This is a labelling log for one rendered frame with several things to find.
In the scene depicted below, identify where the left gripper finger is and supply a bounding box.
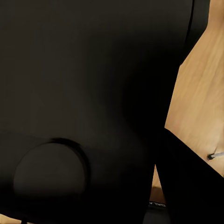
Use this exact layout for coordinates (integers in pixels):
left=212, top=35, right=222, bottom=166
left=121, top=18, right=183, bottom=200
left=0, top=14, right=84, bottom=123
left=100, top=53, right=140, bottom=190
left=155, top=128, right=224, bottom=224

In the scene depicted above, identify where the digital camera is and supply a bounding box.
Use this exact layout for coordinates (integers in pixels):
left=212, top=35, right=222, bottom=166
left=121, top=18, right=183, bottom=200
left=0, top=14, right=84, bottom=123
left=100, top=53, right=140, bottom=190
left=0, top=0, right=210, bottom=224

